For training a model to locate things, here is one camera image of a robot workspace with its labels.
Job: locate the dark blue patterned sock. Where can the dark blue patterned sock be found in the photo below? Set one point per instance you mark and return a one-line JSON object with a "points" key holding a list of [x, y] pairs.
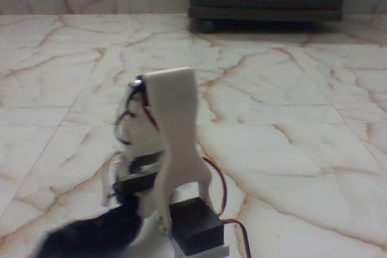
{"points": [[90, 237]]}

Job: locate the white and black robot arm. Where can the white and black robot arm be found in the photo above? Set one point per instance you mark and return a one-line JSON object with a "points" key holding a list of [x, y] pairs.
{"points": [[178, 113]]}

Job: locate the black cabinet caster wheel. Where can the black cabinet caster wheel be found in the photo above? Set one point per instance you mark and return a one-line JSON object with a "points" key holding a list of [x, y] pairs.
{"points": [[206, 26]]}

